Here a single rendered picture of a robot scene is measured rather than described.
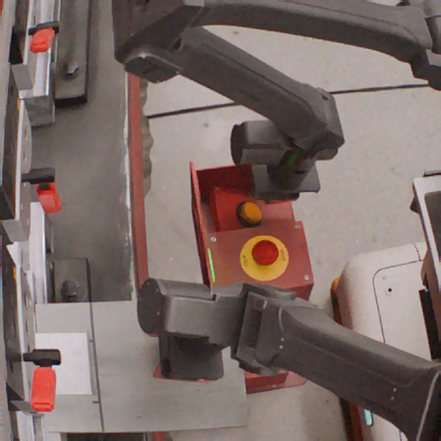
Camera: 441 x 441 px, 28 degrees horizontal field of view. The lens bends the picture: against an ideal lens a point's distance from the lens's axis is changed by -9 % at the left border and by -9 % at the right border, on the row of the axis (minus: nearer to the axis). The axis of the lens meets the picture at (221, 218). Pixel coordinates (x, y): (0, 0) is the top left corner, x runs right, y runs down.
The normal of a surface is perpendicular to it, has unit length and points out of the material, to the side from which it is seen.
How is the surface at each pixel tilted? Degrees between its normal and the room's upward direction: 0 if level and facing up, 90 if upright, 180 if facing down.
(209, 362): 30
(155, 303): 60
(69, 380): 0
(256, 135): 10
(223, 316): 41
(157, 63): 93
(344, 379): 68
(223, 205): 35
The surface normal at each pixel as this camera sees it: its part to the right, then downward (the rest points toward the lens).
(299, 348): -0.92, -0.15
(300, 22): 0.16, 0.91
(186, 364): 0.51, -0.38
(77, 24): 0.01, -0.39
